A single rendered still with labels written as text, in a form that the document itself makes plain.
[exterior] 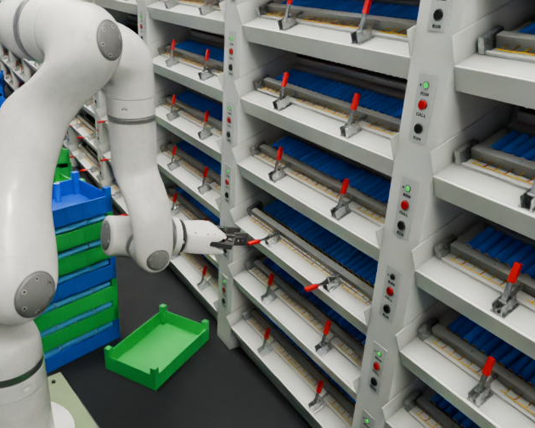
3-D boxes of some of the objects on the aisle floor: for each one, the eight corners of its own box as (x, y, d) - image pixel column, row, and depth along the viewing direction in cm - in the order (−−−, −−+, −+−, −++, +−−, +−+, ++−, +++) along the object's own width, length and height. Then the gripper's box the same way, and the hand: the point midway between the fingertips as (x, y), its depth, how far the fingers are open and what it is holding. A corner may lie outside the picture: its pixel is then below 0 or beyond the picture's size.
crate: (155, 391, 163) (154, 369, 160) (104, 368, 171) (103, 347, 168) (209, 339, 188) (209, 320, 185) (162, 321, 196) (161, 303, 193)
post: (229, 349, 183) (253, -286, 116) (216, 335, 191) (232, -272, 123) (278, 333, 194) (325, -260, 126) (264, 319, 201) (302, -248, 133)
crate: (37, 378, 165) (35, 357, 162) (8, 349, 177) (4, 329, 174) (121, 336, 186) (119, 318, 183) (88, 312, 198) (87, 295, 195)
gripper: (192, 234, 111) (264, 234, 121) (162, 206, 123) (230, 209, 134) (185, 267, 113) (256, 264, 124) (156, 236, 125) (223, 236, 136)
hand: (235, 235), depth 128 cm, fingers open, 3 cm apart
